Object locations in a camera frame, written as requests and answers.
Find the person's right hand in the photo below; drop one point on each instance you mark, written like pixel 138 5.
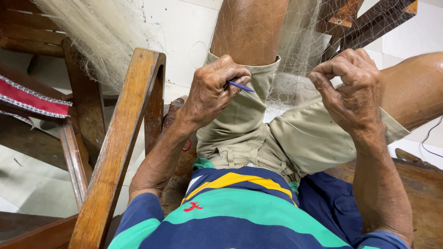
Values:
pixel 356 96

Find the person's left hand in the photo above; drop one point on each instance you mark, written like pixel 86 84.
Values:
pixel 204 93

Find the blue netting needle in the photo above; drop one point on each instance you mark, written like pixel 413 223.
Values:
pixel 242 86

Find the pale fishing net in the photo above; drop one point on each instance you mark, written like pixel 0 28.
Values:
pixel 103 34

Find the person's right leg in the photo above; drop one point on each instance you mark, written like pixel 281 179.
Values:
pixel 415 90

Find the person's leg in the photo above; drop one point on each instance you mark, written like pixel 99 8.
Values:
pixel 415 90
pixel 249 31

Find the khaki shorts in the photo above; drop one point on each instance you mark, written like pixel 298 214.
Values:
pixel 304 138

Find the person's left leg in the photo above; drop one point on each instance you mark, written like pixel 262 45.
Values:
pixel 249 31

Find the brown wooden armchair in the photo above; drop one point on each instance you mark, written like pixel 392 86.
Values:
pixel 117 138

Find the striped blue green shirt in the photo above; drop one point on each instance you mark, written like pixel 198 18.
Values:
pixel 235 218

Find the red cushion with silver trim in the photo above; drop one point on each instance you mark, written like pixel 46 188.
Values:
pixel 31 100

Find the dark wooden chair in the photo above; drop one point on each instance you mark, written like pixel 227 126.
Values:
pixel 31 34

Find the wooden furniture frame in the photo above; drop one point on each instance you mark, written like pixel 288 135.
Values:
pixel 367 24

